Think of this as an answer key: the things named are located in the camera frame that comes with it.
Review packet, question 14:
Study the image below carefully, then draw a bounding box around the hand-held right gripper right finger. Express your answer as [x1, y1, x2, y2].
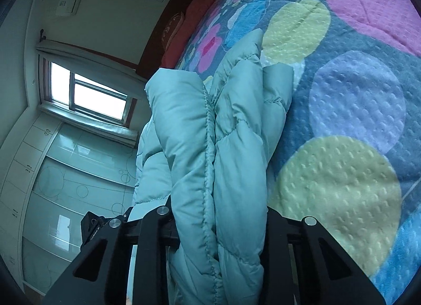
[260, 206, 387, 305]

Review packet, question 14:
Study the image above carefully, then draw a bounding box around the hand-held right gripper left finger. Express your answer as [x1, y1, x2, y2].
[41, 195, 182, 305]

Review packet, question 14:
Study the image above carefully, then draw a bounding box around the light green puffer jacket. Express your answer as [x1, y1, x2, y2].
[132, 29, 295, 305]

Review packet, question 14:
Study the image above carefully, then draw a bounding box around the glass-front wardrobe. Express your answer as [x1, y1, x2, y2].
[0, 114, 140, 292]

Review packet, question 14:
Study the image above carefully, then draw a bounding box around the grey curtain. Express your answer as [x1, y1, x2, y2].
[36, 39, 149, 82]
[39, 104, 139, 148]

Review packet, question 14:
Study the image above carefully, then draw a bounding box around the window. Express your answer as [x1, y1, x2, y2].
[39, 55, 137, 128]

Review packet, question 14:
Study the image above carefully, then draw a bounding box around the colourful circle-print bedspread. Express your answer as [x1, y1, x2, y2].
[174, 0, 421, 305]

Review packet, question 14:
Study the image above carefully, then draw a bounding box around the dark wooden headboard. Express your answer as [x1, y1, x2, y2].
[136, 0, 205, 79]

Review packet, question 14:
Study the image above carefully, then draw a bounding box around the brown embroidered cushion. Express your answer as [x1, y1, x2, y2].
[160, 12, 187, 58]

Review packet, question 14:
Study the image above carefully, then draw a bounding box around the red pillow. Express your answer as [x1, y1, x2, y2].
[161, 0, 218, 69]

